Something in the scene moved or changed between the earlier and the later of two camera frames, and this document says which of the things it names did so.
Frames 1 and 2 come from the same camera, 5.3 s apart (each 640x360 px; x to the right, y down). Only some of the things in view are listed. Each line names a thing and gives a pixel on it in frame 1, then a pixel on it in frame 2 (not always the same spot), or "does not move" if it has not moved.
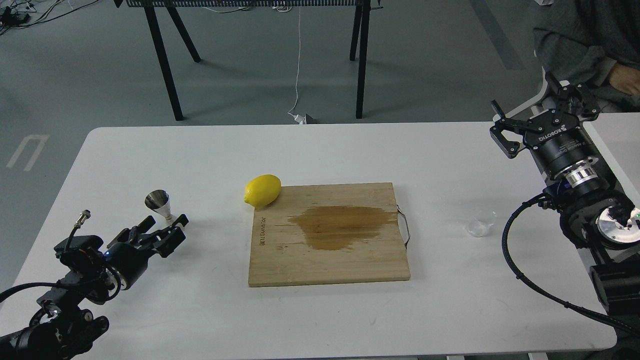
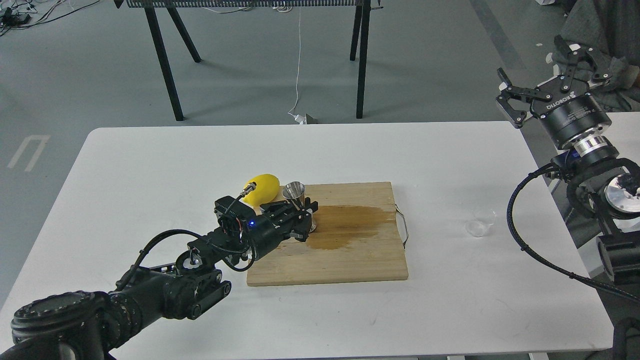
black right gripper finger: x=589 y=106 → x=601 y=70
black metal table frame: x=360 y=30 does not move
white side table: x=618 y=135 does not move
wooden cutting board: x=327 y=234 does not move
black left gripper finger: x=137 y=232 → x=269 y=208
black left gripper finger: x=165 y=241 → x=304 y=222
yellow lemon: x=262 y=190 does not move
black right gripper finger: x=509 y=149 → x=515 y=101
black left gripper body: x=129 y=260 → x=266 y=233
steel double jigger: x=159 y=201 → x=294 y=191
